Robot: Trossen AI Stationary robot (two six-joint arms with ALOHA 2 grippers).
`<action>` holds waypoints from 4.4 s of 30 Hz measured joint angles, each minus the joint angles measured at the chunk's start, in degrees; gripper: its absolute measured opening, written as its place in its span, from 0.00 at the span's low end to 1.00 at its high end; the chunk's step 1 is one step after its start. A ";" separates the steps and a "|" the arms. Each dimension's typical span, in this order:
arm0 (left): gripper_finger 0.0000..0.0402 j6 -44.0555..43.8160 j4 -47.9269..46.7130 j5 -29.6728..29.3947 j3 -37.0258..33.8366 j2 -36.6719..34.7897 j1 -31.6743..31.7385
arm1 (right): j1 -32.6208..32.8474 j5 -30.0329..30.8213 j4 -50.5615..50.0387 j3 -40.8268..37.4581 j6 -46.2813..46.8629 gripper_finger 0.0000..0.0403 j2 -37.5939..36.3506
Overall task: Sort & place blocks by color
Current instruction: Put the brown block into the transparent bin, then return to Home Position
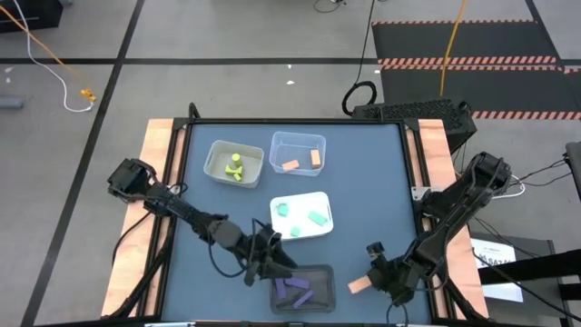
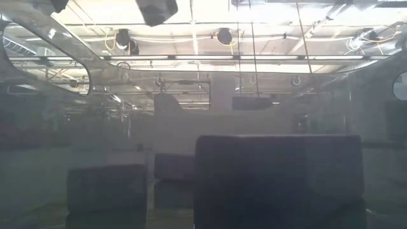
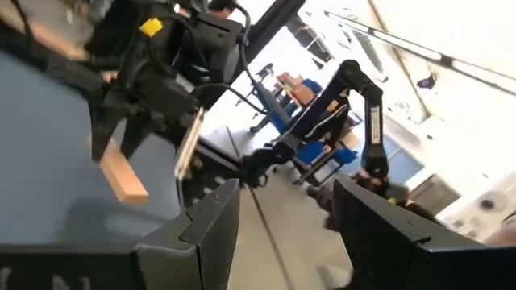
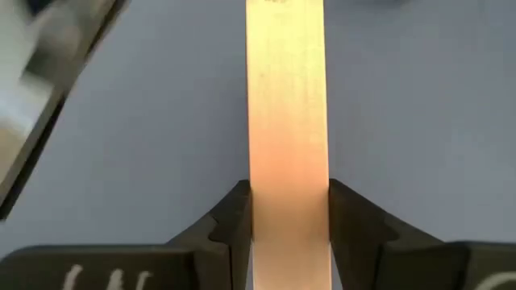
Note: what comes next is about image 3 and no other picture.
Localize black frame post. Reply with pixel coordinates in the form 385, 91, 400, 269
244, 0, 306, 62

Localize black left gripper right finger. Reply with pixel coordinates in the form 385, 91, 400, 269
333, 176, 431, 290

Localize blue chair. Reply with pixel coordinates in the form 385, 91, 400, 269
296, 139, 360, 186

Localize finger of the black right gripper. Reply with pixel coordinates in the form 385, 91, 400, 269
119, 115, 153, 160
89, 102, 127, 163

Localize blue frame stand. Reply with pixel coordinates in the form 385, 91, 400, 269
248, 64, 295, 136

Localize long orange block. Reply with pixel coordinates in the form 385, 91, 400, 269
86, 135, 150, 206

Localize wooden side board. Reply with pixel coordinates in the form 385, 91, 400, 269
0, 0, 88, 61

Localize yellow tag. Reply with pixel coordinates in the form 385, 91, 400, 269
138, 16, 164, 39

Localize dark grey cabinet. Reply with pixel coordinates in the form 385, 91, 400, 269
406, 172, 461, 215

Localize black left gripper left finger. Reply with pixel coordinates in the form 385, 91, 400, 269
135, 178, 242, 290

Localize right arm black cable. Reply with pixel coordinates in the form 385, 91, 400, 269
193, 2, 272, 118

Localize orange boxes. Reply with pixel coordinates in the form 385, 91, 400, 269
277, 71, 318, 106

